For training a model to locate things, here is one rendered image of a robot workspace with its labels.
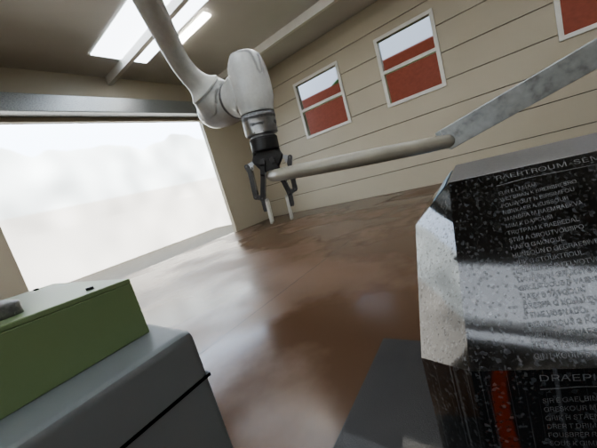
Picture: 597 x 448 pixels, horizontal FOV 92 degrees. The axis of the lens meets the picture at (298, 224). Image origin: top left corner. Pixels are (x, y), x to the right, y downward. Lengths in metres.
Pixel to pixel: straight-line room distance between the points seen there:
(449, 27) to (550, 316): 6.79
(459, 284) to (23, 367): 0.57
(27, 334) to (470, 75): 6.90
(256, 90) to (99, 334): 0.60
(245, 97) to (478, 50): 6.39
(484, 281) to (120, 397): 0.51
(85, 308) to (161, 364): 0.10
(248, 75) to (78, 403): 0.69
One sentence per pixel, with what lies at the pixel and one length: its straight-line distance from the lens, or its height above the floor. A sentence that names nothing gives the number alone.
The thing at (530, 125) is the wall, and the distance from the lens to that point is 6.87.
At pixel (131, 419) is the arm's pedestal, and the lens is 0.37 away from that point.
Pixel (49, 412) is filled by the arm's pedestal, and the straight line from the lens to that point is 0.36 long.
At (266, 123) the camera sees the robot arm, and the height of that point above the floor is 1.09.
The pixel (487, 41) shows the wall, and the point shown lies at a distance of 7.00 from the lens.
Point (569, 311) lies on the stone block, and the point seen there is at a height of 0.66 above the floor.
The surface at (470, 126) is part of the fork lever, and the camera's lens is 0.78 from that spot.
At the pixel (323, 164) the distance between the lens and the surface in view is 0.60.
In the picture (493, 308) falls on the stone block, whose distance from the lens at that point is 0.55.
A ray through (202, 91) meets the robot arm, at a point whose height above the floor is 1.23.
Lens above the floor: 0.93
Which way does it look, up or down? 8 degrees down
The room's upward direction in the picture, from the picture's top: 16 degrees counter-clockwise
